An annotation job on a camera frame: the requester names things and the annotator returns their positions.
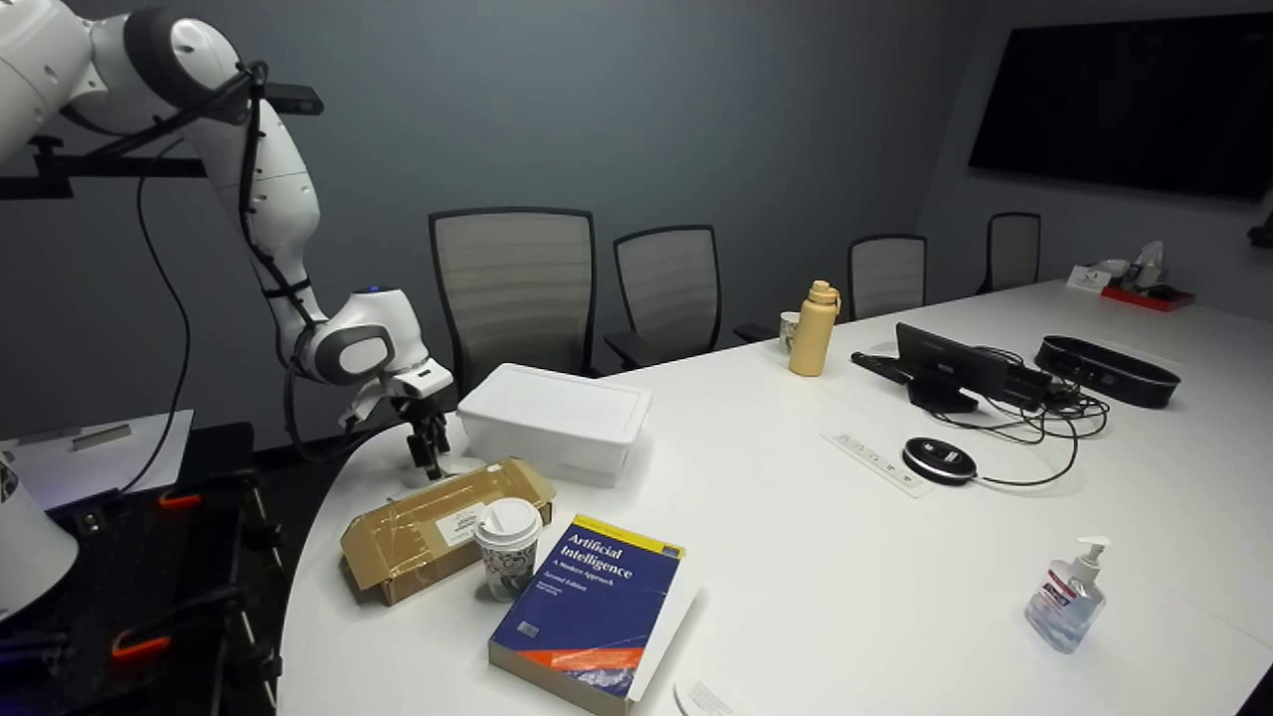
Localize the black tangled cable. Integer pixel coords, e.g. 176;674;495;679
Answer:
930;386;1114;492

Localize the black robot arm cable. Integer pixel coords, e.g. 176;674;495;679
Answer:
74;57;332;351

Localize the black oval soundbar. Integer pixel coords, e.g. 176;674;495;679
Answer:
1030;330;1187;414

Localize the black equipment cart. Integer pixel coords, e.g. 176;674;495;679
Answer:
0;419;292;716

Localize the black wall screen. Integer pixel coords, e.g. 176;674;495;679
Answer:
965;7;1273;205

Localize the black hanging cable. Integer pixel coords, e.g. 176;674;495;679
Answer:
118;166;200;499

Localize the small white card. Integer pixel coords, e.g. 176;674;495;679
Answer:
1061;259;1114;300

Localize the clear hand sanitiser bottle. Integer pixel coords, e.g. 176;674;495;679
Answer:
1018;533;1114;656

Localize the white flat box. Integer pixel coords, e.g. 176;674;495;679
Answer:
452;358;658;485

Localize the red tray with tissues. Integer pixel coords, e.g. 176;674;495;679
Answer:
1094;233;1194;317

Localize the white paper coffee cup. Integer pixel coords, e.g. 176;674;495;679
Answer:
472;492;544;599

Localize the white clipboard paper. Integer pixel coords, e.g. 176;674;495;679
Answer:
0;404;200;517

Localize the black conference display device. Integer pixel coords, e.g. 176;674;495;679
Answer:
846;317;1085;419

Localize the grey mesh office chair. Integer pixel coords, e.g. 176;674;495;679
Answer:
979;205;1046;300
845;229;930;322
426;203;599;396
606;220;728;373

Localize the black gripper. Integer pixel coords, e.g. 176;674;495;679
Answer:
394;386;456;485

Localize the blue textbook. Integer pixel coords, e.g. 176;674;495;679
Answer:
484;509;706;716

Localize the yellow bottle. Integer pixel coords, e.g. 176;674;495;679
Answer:
782;276;846;380

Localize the round black speaker puck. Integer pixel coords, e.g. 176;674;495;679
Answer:
899;428;984;489

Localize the white table label strip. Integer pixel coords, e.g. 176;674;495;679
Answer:
830;426;923;492

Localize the brown cardboard box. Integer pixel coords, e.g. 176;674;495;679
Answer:
334;455;561;609

